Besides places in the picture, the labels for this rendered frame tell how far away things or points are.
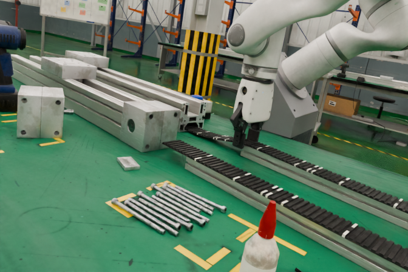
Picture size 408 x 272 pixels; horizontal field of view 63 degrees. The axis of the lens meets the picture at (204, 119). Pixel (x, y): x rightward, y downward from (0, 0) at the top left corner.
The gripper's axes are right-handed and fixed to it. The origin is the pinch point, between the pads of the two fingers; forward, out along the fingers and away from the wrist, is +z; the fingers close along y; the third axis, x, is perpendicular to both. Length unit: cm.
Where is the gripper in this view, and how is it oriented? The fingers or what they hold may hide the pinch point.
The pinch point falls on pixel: (246, 138)
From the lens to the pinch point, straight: 84.7
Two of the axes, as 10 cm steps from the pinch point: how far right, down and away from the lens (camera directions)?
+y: 6.9, -0.7, 7.2
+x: -7.1, -2.7, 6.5
